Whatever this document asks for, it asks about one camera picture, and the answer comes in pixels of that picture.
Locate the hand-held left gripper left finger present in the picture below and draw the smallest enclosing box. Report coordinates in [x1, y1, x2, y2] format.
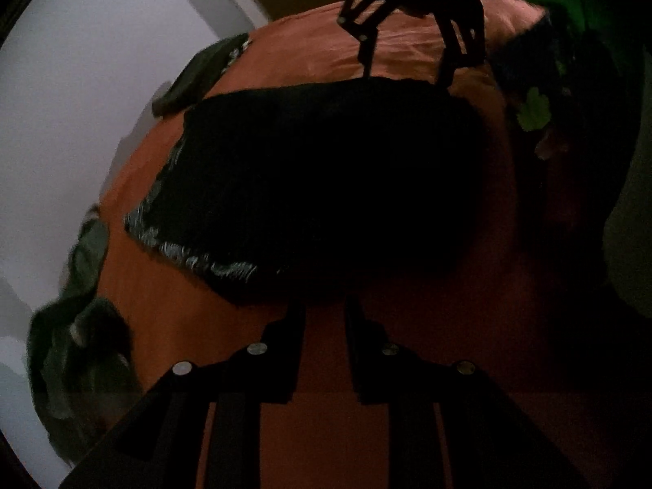
[58, 300, 307, 489]

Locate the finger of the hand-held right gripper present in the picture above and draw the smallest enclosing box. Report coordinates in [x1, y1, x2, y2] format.
[435, 0, 487, 87]
[339, 0, 393, 79]

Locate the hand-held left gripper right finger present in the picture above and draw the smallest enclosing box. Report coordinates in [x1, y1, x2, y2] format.
[345, 298, 594, 489]

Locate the black paisley garment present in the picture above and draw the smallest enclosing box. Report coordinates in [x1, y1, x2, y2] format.
[123, 78, 490, 307]

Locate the dark leaf-print cloth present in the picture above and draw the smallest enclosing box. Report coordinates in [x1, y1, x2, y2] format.
[489, 7, 637, 164]

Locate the orange blanket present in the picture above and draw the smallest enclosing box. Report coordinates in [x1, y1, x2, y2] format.
[94, 0, 652, 489]

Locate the folded dark olive garment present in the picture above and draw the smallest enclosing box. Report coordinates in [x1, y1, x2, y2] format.
[152, 33, 251, 119]

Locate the green fleece cloth pile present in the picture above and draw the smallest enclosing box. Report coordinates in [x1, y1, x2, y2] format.
[25, 204, 148, 467]

